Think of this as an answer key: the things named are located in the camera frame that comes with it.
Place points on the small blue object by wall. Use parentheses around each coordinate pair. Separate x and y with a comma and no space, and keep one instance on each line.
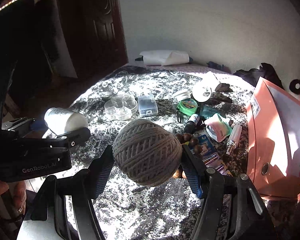
(219,67)

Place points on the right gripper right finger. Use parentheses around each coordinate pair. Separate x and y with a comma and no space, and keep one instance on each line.
(210,186)

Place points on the white tape roll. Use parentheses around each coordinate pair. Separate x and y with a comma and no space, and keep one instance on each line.
(203,89)

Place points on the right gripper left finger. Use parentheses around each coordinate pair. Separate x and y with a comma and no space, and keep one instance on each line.
(84,187)

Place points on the black clothing pile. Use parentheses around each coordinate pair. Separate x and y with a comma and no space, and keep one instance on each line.
(265,71)

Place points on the white spark plug tube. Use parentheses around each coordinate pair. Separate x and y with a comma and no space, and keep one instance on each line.
(233,140)

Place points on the grey twine ball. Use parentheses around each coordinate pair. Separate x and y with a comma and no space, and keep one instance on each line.
(148,154)

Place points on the teal foil sachet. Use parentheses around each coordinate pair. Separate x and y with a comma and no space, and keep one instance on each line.
(208,111)

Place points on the clear rectangular plastic box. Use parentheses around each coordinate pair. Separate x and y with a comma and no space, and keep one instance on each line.
(147,105)

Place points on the clear flower-shaped plastic box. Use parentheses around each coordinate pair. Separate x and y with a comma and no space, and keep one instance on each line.
(121,107)

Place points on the person's left hand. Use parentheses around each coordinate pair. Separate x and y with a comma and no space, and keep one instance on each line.
(19,195)

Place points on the pink and green pouch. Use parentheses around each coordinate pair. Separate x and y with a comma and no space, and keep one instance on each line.
(217,127)

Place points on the dark wooden door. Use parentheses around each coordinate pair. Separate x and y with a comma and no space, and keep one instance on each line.
(94,35)

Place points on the blue battery blister pack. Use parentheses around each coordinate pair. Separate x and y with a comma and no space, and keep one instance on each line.
(205,151)

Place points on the small dark dropper bottle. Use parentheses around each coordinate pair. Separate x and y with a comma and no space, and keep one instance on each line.
(192,123)

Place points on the white jar lid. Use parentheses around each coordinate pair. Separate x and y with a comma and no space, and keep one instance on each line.
(182,95)

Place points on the dark brown rock piece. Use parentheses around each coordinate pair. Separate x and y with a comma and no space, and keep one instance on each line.
(223,88)

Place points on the pink cardboard box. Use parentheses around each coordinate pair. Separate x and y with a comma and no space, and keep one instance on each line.
(274,141)

